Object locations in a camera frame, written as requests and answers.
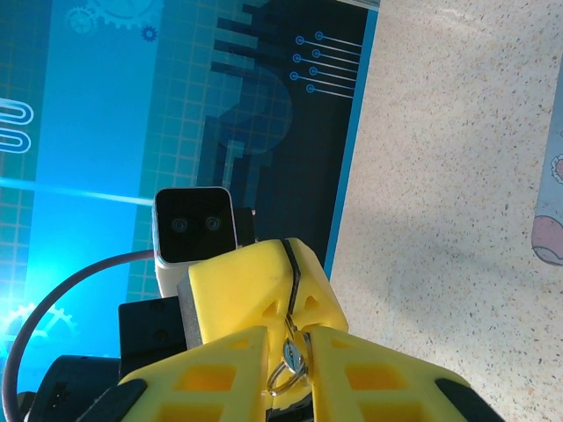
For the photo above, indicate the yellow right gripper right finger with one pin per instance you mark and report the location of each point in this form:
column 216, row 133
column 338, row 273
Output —
column 374, row 387

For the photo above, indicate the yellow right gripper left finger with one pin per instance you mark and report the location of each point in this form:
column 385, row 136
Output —
column 198, row 382

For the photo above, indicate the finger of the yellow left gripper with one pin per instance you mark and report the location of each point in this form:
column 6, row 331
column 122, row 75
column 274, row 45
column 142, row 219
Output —
column 237, row 299
column 319, row 303

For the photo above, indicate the clear plastic bag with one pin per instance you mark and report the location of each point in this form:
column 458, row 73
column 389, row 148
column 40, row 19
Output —
column 552, row 211

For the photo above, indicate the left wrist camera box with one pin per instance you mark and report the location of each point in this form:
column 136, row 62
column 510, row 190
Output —
column 193, row 224

